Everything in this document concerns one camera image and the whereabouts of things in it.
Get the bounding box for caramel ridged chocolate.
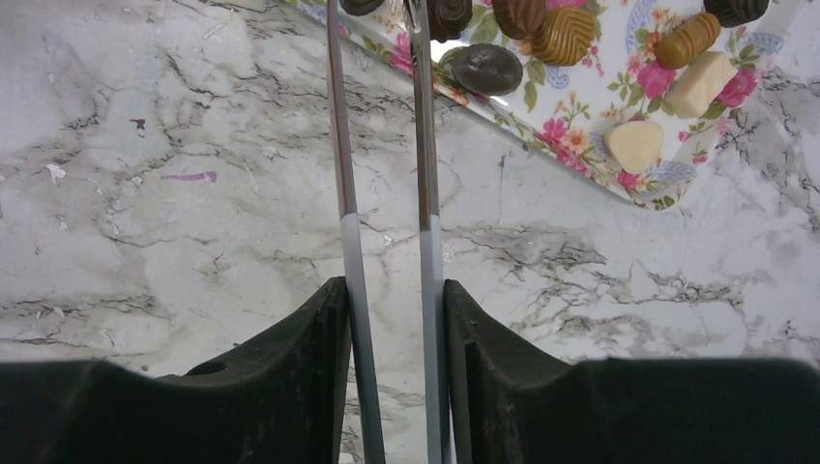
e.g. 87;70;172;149
531;7;596;67

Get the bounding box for brown ridged chocolate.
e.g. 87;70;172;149
491;0;546;40

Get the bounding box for dark patterned chocolate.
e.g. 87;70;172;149
339;0;385;16

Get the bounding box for dark swirl chocolate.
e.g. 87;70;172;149
426;0;473;43

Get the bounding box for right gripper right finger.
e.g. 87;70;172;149
444;280;819;463

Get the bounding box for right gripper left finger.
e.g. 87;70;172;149
1;277;351;463

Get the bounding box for dark oval chocolate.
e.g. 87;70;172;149
450;43;523;97

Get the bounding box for caramel barrel chocolate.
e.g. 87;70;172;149
655;12;721;70

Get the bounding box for white rectangular chocolate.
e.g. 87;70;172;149
665;51;738;119

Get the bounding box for dark leaf chocolate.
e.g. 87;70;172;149
703;0;770;28

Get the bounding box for metal tongs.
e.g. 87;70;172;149
326;1;453;463

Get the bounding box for white heart chocolate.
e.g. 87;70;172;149
603;121;664;175

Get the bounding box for floral serving tray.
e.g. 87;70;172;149
281;0;809;212

